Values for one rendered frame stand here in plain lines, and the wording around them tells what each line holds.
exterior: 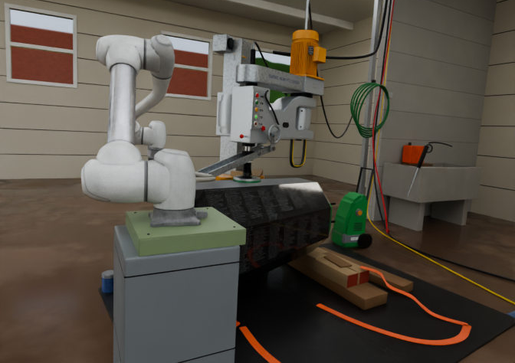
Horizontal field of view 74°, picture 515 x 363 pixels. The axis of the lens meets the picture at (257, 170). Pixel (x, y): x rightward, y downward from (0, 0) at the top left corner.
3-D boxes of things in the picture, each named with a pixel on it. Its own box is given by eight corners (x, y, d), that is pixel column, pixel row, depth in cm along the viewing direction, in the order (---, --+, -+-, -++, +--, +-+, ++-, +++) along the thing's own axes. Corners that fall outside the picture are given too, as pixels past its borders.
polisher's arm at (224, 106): (210, 125, 327) (211, 99, 324) (226, 126, 359) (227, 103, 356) (285, 129, 302) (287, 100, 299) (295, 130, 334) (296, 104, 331)
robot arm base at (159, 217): (211, 224, 130) (212, 210, 129) (150, 227, 122) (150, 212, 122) (202, 213, 147) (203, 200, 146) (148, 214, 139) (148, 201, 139)
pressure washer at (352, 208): (353, 238, 410) (359, 165, 400) (372, 248, 378) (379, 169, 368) (327, 240, 399) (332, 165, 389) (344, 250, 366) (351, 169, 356)
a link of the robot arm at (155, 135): (165, 148, 206) (142, 145, 203) (167, 122, 205) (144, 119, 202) (165, 148, 196) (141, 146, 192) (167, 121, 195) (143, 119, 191)
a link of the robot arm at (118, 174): (146, 193, 119) (76, 193, 111) (145, 208, 132) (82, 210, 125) (147, 29, 150) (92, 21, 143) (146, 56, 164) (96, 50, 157)
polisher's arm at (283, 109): (295, 149, 331) (298, 97, 325) (316, 151, 316) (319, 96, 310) (241, 149, 277) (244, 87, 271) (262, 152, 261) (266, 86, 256)
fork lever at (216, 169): (259, 148, 292) (258, 142, 291) (277, 150, 279) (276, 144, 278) (196, 176, 246) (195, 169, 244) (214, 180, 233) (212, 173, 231)
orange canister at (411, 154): (396, 164, 505) (398, 142, 501) (419, 164, 528) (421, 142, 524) (409, 166, 486) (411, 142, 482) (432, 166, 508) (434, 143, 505)
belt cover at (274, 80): (300, 99, 332) (302, 82, 330) (323, 99, 316) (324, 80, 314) (227, 87, 261) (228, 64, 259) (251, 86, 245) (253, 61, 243)
